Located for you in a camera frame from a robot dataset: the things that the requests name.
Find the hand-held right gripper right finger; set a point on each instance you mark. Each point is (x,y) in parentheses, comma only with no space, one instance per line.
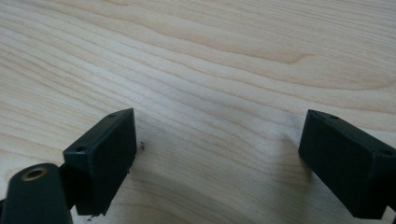
(345,168)

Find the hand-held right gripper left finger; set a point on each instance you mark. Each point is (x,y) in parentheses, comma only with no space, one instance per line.
(102,161)

